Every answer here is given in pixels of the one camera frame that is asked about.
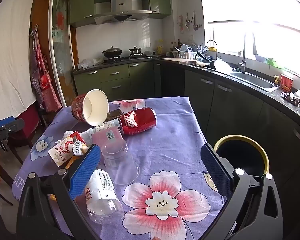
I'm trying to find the clear plastic water bottle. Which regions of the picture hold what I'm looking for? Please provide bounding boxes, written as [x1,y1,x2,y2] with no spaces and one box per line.
[86,169,125,225]

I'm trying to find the dark wooden chair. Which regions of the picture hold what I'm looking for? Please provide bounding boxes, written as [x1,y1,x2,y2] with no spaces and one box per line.
[0,105,44,205]

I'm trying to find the bright window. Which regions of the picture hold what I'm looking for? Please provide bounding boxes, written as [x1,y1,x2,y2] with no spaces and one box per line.
[199,0,300,83]

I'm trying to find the red instant noodle tub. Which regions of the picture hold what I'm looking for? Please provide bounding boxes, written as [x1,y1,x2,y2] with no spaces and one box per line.
[280,74,294,92]

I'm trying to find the gas stove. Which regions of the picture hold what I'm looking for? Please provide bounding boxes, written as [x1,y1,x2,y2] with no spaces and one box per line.
[104,54,152,64]

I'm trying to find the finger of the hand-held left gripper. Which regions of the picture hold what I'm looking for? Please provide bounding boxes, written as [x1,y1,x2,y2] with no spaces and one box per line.
[0,118,25,140]
[0,116,16,128]

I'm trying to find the clear plastic cup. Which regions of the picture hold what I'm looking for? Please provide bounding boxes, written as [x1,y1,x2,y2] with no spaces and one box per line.
[100,142,140,185]

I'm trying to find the purple floral tablecloth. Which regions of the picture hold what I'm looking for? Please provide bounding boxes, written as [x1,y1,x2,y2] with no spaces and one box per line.
[12,96,228,240]

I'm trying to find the wooden cutting board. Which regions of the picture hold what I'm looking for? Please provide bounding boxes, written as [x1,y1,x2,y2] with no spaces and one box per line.
[162,57,190,63]

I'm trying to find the green base cabinet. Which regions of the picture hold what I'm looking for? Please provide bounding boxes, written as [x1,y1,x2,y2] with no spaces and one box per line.
[73,61,162,102]

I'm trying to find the white dish rack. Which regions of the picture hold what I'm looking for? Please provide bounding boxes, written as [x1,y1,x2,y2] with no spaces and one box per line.
[170,51,198,59]

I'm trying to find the dark base cabinet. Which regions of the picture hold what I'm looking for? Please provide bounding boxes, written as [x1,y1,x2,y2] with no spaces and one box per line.
[160,62,300,180]

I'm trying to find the black lidded wok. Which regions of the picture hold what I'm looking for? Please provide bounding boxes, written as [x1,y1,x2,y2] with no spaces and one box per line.
[101,46,123,58]

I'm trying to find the black frying pan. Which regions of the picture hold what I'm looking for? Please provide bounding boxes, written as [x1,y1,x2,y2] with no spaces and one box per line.
[196,51,215,68]

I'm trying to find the hanging kitchen utensils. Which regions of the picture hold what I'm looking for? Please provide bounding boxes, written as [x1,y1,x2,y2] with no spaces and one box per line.
[177,11,199,33]

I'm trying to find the white plastic bags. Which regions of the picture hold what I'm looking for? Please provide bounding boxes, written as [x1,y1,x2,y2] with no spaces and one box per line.
[77,58,104,70]

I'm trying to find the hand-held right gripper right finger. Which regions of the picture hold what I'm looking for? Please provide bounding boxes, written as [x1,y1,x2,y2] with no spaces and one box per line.
[200,142,284,240]

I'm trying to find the white hanging cloth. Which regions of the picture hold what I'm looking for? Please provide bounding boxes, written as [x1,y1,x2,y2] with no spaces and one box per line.
[0,0,37,122]

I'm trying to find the red soda can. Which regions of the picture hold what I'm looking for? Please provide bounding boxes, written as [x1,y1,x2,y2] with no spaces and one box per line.
[117,107,157,136]

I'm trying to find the red checked apron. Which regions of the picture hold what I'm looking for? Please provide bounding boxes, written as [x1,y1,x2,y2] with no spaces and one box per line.
[30,25,63,113]

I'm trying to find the sliding glass door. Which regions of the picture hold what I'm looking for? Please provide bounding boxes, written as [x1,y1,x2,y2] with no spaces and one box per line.
[49,0,78,108]

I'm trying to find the red chair cloth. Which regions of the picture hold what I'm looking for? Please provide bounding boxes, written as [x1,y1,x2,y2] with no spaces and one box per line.
[11,105,43,140]

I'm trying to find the dark crumpled rag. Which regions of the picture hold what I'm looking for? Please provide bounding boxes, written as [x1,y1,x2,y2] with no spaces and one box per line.
[280,92,300,105]

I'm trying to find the white tissue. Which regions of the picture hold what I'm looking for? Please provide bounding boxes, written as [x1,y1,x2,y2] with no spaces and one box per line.
[56,129,74,144]

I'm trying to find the red paper noodle bowl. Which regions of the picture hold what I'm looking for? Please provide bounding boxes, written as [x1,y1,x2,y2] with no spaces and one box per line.
[71,89,110,127]

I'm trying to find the green wall cabinet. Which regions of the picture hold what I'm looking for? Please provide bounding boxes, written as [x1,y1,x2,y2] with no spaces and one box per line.
[69,0,172,28]

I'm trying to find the tall kitchen faucet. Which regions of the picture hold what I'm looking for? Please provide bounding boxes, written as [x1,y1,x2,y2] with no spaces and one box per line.
[237,31,258,73]

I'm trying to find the small curved tap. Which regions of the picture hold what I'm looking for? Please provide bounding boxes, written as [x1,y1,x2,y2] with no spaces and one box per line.
[206,40,218,58]

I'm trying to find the upright white plates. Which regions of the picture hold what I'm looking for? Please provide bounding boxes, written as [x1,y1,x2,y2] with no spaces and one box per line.
[180,44,198,53]

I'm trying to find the black kitchen countertop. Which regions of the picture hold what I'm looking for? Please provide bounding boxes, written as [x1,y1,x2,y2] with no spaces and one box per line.
[72,56,300,130]

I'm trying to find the white round plate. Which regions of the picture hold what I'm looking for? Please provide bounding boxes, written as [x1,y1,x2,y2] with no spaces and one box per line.
[214,59,232,74]

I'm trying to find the small white drink bottle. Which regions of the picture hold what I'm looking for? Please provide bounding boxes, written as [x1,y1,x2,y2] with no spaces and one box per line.
[80,120,120,137]

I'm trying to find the pink packet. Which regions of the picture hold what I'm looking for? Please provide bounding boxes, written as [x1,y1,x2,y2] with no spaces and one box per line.
[91,127,127,147]

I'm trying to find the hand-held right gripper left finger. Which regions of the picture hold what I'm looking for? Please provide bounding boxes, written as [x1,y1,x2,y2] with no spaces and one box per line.
[15,144,102,240]

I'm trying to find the blue waste bin yellow rim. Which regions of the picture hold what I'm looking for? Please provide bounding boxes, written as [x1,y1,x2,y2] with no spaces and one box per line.
[213,135,270,180]

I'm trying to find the red white milk carton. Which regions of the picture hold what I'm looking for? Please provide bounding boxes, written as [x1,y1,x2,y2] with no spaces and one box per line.
[48,131,87,167]

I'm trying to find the wooden rolling pin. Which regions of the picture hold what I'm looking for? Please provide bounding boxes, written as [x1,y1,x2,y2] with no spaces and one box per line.
[179,60,207,67]

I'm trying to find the steel range hood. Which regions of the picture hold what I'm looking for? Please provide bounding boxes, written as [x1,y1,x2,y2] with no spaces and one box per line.
[94,0,150,25]

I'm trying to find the steel sink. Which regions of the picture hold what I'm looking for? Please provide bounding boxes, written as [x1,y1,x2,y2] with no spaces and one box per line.
[230,71,280,92]

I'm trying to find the small beige yogurt bottle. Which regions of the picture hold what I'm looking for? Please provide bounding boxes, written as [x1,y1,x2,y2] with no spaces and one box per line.
[74,140,90,155]

